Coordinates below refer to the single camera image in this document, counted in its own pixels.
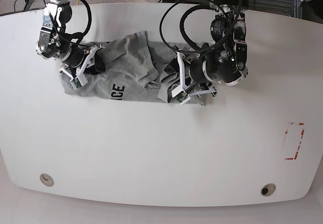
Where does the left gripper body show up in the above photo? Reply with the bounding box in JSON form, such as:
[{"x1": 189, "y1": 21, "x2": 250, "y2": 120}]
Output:
[{"x1": 172, "y1": 52, "x2": 217, "y2": 99}]

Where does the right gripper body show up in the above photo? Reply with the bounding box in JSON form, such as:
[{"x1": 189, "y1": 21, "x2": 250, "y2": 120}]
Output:
[{"x1": 59, "y1": 44, "x2": 104, "y2": 80}]

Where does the grey T-shirt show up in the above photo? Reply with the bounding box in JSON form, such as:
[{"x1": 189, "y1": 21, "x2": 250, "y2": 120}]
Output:
[{"x1": 59, "y1": 30, "x2": 210, "y2": 106}]

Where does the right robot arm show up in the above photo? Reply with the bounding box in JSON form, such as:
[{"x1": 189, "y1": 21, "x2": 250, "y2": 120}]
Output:
[{"x1": 37, "y1": 0, "x2": 105, "y2": 88}]

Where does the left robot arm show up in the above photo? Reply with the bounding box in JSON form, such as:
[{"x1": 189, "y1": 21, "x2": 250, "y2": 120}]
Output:
[{"x1": 162, "y1": 0, "x2": 248, "y2": 104}]

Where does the left table grommet hole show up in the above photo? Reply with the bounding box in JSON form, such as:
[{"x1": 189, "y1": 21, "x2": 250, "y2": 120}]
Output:
[{"x1": 40, "y1": 174, "x2": 54, "y2": 187}]

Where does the table grommet hole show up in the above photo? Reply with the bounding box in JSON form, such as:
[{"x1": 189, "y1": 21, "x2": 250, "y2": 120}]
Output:
[
  {"x1": 40, "y1": 174, "x2": 54, "y2": 187},
  {"x1": 260, "y1": 183, "x2": 276, "y2": 197}
]

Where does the red tape rectangle marker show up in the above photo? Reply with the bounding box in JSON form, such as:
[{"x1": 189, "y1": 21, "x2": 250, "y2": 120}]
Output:
[{"x1": 283, "y1": 122, "x2": 305, "y2": 160}]

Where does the right table grommet hole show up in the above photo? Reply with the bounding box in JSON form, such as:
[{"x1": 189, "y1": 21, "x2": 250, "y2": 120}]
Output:
[{"x1": 260, "y1": 183, "x2": 276, "y2": 197}]

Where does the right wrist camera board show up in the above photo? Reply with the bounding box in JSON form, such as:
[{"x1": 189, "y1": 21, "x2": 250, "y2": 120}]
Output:
[{"x1": 70, "y1": 75, "x2": 88, "y2": 90}]

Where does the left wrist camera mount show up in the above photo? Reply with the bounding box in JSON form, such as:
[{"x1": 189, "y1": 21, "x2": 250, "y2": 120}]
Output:
[{"x1": 171, "y1": 85, "x2": 192, "y2": 105}]

